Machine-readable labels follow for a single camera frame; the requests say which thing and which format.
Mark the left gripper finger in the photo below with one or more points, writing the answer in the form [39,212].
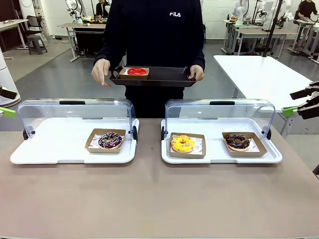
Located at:
[7,112]
[8,94]

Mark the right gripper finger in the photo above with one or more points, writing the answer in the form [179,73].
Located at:
[309,109]
[311,89]

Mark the white printed paper liner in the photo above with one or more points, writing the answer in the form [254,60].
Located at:
[124,71]
[254,145]
[93,143]
[198,147]

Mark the red glazed donut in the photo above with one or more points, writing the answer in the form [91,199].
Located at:
[134,77]
[137,71]

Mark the black serving tray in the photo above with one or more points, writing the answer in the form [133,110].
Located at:
[169,74]

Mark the person's left forearm black sleeve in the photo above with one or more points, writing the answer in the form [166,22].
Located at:
[198,54]

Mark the person's right forearm black sleeve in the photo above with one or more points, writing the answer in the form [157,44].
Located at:
[109,49]

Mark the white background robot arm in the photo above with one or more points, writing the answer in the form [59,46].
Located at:
[71,10]

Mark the dark chocolate donut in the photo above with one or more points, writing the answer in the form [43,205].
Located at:
[249,154]

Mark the chocolate donut with nut bits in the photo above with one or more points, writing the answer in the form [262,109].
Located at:
[236,145]

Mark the background person black shirt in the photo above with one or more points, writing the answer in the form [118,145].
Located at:
[307,7]

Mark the chocolate donut coloured sprinkles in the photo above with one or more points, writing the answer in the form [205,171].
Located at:
[110,140]

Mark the chocolate sprinkled donut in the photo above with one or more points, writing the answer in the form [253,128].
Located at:
[107,151]

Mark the background person light shirt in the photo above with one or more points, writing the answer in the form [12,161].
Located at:
[238,10]

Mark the background person dark jacket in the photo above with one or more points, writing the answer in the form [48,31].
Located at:
[102,8]

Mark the yellow glazed sprinkled donut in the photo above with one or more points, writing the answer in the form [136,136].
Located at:
[182,148]

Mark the person torso black sweater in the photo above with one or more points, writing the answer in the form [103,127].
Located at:
[154,37]

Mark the person's right hand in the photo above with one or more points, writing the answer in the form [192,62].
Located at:
[99,71]

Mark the person's left hand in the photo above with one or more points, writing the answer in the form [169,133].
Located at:
[197,73]

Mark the white side table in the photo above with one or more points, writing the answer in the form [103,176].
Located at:
[261,74]

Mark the white display tray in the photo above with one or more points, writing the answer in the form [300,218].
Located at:
[214,149]
[57,144]

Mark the grey step stool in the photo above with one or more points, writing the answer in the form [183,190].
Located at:
[37,41]

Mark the white background desk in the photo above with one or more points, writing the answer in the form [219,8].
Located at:
[12,25]

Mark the black stand pole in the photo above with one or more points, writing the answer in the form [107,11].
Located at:
[274,25]

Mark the black office chair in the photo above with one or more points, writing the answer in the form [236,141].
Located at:
[33,22]

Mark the long grey background table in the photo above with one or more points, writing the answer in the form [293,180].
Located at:
[259,32]

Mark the grey background work table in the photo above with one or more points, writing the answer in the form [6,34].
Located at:
[84,25]

